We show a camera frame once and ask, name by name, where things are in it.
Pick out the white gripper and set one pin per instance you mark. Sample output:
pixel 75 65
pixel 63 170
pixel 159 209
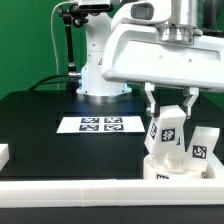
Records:
pixel 136 54

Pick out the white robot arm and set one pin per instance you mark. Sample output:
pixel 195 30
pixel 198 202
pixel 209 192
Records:
pixel 185 23

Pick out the white front fence bar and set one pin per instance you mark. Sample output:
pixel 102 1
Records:
pixel 94 193

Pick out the white left fence piece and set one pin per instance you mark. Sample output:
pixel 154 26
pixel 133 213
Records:
pixel 4 155

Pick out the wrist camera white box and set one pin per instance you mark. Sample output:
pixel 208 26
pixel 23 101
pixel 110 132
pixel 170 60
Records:
pixel 143 12

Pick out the white marker base plate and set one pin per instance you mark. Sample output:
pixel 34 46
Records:
pixel 108 124

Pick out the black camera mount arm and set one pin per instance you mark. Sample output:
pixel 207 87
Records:
pixel 72 17

